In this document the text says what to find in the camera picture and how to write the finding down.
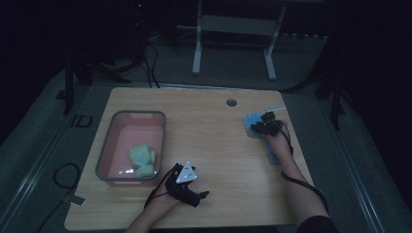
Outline black floor bracket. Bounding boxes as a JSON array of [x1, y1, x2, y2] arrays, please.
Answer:
[[70, 115, 94, 129]]

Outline grey tape strip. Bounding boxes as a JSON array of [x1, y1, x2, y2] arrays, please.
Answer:
[[62, 193, 87, 208]]

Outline pink basin with grey rim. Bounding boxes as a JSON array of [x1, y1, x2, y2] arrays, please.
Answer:
[[95, 110, 167, 188]]

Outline person's left hand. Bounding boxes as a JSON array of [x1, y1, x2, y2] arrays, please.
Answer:
[[149, 190, 181, 215]]

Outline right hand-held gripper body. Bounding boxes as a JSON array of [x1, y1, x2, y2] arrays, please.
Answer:
[[257, 105, 287, 137]]

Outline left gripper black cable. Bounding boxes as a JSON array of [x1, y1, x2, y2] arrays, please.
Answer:
[[143, 163, 179, 210]]

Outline plain green knit glove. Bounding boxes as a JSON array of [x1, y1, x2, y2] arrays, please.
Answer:
[[135, 163, 157, 179]]

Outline plain blue knit glove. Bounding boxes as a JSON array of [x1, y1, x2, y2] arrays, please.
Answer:
[[243, 112, 267, 139]]

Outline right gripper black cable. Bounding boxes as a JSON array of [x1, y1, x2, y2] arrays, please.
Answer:
[[279, 120, 330, 215]]

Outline dark equipment with red light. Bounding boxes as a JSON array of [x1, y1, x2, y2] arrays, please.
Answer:
[[129, 0, 151, 66]]

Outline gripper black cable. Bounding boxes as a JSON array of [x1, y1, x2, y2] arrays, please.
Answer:
[[279, 120, 330, 215], [143, 163, 179, 210]]

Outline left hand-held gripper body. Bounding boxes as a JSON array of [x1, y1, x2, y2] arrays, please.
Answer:
[[164, 160, 202, 209]]

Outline green glove with face print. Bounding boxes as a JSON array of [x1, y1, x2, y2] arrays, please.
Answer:
[[128, 144, 157, 169]]

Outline black cables behind table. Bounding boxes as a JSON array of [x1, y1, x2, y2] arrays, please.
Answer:
[[142, 42, 161, 89]]

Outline black stand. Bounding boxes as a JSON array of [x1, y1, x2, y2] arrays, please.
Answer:
[[56, 54, 132, 117], [281, 42, 347, 131]]

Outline black cable on floor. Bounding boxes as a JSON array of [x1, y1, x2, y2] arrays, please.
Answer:
[[34, 162, 82, 233]]

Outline white metal desk frame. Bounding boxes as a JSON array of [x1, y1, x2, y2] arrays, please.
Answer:
[[191, 0, 288, 82]]

